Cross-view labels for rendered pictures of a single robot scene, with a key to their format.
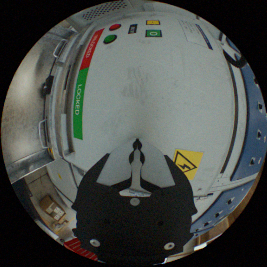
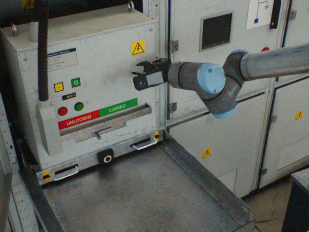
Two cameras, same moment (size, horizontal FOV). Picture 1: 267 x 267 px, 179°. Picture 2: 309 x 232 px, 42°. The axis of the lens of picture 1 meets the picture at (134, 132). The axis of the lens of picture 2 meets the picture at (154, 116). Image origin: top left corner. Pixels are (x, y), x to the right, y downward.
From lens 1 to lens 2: 1.35 m
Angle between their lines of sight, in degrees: 24
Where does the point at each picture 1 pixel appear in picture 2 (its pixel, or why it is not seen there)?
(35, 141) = (156, 155)
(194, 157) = (134, 45)
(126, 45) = (87, 92)
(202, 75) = (99, 54)
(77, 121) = (128, 104)
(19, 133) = (156, 170)
